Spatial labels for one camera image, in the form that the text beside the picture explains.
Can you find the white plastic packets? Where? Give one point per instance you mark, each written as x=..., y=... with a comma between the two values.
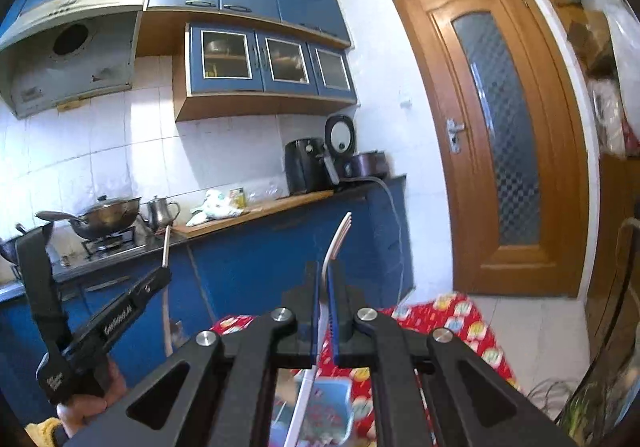
x=610, y=117

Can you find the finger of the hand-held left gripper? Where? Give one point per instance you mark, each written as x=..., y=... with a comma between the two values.
x=37, y=272
x=125, y=312

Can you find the blue kitchen base cabinet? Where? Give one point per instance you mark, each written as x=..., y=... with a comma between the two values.
x=250, y=257

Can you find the dark rice cooker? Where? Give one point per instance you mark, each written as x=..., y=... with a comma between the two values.
x=367, y=164

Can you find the steel fork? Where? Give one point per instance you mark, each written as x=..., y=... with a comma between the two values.
x=334, y=247
x=166, y=249

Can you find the steel kettle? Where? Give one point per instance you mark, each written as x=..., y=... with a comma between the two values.
x=160, y=214

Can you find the white patterned cloth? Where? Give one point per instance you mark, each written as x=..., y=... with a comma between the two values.
x=215, y=207

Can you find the large steel wok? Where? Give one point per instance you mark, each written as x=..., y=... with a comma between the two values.
x=105, y=219

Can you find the white plastic bag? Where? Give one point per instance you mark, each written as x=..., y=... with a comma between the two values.
x=625, y=27

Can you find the gas stove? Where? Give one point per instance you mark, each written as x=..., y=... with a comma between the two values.
x=107, y=247

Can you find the black wok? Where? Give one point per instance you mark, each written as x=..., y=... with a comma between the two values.
x=7, y=249

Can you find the wooden door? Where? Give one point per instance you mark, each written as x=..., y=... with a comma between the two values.
x=435, y=177

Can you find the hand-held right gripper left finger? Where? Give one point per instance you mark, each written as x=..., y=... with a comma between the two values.
x=315, y=317

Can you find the red smiley-flower tablecloth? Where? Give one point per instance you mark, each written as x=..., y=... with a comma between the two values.
x=450, y=322

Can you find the grey range hood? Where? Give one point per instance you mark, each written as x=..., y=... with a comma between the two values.
x=75, y=72

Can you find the person's left hand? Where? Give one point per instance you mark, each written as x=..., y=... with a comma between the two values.
x=85, y=412

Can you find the black air fryer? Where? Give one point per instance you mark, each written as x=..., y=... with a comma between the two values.
x=302, y=167

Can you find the light blue utensil box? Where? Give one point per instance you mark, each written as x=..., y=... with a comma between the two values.
x=330, y=392

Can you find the wooden shelf unit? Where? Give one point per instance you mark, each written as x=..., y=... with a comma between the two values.
x=615, y=227

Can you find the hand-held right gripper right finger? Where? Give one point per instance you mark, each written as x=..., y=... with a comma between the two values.
x=337, y=322

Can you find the wooden cutting board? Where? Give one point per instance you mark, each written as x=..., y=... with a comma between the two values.
x=280, y=207

